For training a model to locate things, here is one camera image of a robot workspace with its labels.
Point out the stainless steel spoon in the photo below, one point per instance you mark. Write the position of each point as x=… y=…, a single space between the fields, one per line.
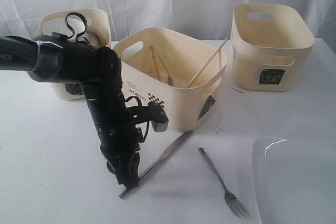
x=169 y=78

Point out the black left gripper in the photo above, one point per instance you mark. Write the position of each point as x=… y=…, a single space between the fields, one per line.
x=116 y=131

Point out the cream bin with triangle mark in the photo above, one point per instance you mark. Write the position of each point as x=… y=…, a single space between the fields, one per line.
x=183 y=56

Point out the cream bin with square mark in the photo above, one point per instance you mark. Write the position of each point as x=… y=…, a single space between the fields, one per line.
x=270 y=44

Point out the wooden chopstick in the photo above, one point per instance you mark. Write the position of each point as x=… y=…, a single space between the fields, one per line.
x=155 y=64
x=217 y=52

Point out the white square plate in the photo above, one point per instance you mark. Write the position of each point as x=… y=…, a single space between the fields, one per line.
x=294 y=180

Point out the stainless steel fork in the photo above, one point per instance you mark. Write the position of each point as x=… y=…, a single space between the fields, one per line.
x=230 y=199

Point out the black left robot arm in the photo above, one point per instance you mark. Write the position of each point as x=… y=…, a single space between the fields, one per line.
x=97 y=71

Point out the cream bin with circle mark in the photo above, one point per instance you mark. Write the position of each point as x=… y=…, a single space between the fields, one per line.
x=97 y=23

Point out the white plastic bowl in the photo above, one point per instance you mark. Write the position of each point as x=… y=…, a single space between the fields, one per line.
x=58 y=25

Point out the stainless steel table knife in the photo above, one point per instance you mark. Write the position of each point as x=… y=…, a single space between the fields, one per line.
x=145 y=175

